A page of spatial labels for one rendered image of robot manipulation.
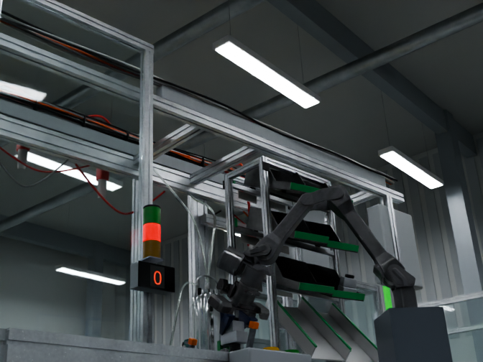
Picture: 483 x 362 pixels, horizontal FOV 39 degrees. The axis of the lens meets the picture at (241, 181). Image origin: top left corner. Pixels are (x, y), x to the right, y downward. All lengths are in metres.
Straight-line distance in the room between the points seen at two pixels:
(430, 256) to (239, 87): 4.19
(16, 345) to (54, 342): 0.08
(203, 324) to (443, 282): 8.43
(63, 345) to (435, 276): 9.99
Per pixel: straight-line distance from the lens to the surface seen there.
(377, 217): 3.62
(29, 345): 1.34
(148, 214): 1.93
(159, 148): 3.03
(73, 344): 1.37
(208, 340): 2.83
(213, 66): 8.88
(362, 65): 7.91
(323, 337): 2.11
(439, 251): 11.18
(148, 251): 1.89
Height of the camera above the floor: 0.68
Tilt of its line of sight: 24 degrees up
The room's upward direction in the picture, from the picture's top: 3 degrees counter-clockwise
